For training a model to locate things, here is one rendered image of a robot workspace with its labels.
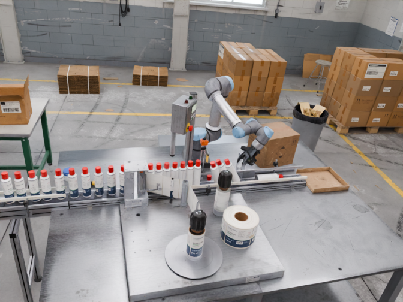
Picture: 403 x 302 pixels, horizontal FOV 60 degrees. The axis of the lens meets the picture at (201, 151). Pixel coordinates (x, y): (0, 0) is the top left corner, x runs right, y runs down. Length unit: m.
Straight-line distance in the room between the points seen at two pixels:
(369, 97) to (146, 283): 4.65
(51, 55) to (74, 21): 0.83
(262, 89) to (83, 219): 4.10
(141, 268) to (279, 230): 0.89
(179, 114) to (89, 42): 5.60
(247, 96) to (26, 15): 4.40
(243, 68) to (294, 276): 3.95
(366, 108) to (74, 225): 4.67
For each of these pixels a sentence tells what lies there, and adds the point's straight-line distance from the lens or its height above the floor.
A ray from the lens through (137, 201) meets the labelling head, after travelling 2.19.
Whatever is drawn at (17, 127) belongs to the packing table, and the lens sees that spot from 3.45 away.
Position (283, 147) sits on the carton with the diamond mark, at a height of 1.03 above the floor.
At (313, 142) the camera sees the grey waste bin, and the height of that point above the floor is 0.24.
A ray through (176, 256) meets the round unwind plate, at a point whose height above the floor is 0.89.
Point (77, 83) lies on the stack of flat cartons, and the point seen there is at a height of 0.18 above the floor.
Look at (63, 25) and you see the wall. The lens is 7.58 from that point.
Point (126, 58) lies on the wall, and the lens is 7.60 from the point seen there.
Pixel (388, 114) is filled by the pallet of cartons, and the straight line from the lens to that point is 6.14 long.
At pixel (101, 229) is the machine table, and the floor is 0.83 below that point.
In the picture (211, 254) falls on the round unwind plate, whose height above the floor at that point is 0.89.
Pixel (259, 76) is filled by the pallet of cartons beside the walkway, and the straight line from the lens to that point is 5.63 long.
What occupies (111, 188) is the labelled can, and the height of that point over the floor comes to 0.94.
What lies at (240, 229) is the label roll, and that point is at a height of 1.02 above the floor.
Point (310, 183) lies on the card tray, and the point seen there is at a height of 0.83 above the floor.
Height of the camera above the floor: 2.29
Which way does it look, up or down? 30 degrees down
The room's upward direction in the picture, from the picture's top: 6 degrees clockwise
